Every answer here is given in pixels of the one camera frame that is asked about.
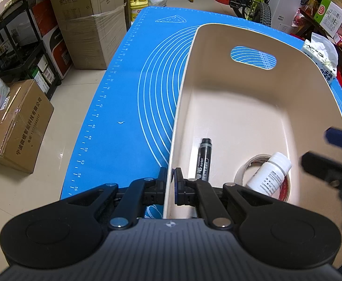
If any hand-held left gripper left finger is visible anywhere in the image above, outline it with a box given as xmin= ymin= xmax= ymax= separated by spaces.
xmin=60 ymin=166 xmax=169 ymax=230

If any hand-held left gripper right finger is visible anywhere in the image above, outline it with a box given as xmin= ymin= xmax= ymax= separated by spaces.
xmin=173 ymin=167 xmax=281 ymax=230

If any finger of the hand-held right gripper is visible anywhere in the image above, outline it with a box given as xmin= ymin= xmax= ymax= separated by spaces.
xmin=324 ymin=127 xmax=342 ymax=153
xmin=301 ymin=151 xmax=342 ymax=192

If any black marker pen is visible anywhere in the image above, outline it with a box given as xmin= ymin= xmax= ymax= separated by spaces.
xmin=195 ymin=137 xmax=212 ymax=181

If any white plastic bottle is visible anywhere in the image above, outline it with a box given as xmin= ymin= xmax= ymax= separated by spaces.
xmin=245 ymin=152 xmax=292 ymax=196

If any white tape roll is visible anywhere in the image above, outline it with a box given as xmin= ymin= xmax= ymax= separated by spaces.
xmin=234 ymin=154 xmax=291 ymax=202

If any beige plastic storage basket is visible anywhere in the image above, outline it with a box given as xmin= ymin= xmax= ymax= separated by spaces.
xmin=163 ymin=23 xmax=342 ymax=270

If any white tissue pack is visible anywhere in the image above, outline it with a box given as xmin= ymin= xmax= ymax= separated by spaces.
xmin=301 ymin=32 xmax=339 ymax=85

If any blue silicone baking mat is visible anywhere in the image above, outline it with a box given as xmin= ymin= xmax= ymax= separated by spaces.
xmin=60 ymin=6 xmax=342 ymax=246

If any green and white carton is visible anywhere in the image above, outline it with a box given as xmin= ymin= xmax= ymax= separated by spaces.
xmin=314 ymin=0 xmax=342 ymax=38

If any cooking oil bottle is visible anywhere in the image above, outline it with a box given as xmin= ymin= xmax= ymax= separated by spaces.
xmin=302 ymin=0 xmax=319 ymax=21

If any white chest freezer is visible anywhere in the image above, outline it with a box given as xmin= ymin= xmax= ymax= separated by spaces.
xmin=272 ymin=0 xmax=320 ymax=34

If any cardboard box on floor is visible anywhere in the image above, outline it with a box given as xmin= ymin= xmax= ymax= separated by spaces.
xmin=0 ymin=79 xmax=55 ymax=174

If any green and black bicycle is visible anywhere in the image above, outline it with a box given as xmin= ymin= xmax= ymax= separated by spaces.
xmin=229 ymin=0 xmax=272 ymax=27

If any plastic wrapped cardboard box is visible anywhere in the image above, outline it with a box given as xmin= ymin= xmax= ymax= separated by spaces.
xmin=55 ymin=3 xmax=127 ymax=70

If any white and red appliance box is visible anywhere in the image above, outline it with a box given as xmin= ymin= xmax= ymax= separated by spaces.
xmin=46 ymin=25 xmax=73 ymax=79

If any yellow plastic jug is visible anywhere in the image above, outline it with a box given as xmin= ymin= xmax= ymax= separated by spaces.
xmin=129 ymin=0 xmax=148 ymax=22

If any black metal cart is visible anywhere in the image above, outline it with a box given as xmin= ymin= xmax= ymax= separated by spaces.
xmin=0 ymin=0 xmax=63 ymax=100

